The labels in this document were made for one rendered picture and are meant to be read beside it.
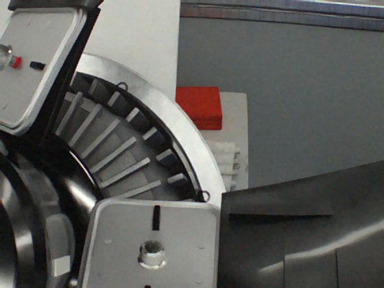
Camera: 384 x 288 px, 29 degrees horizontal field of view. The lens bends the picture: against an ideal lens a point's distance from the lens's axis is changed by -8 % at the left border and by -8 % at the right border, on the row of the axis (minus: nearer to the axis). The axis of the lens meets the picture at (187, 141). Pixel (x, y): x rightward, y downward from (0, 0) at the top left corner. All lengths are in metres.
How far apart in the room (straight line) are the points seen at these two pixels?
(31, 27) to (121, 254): 0.12
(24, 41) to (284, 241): 0.16
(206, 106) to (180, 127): 0.48
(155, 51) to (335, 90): 0.58
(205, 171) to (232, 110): 0.52
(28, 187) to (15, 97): 0.07
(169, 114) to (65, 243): 0.22
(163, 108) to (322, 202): 0.19
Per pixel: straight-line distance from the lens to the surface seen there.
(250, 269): 0.35
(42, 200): 0.31
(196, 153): 0.53
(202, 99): 1.03
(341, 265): 0.35
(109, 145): 0.46
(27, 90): 0.34
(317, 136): 1.18
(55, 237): 0.31
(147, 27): 0.59
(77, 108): 0.46
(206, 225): 0.38
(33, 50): 0.36
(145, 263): 0.35
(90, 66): 0.55
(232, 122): 1.02
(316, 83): 1.13
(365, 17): 1.09
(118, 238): 0.37
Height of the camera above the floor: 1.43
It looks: 35 degrees down
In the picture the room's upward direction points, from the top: 1 degrees clockwise
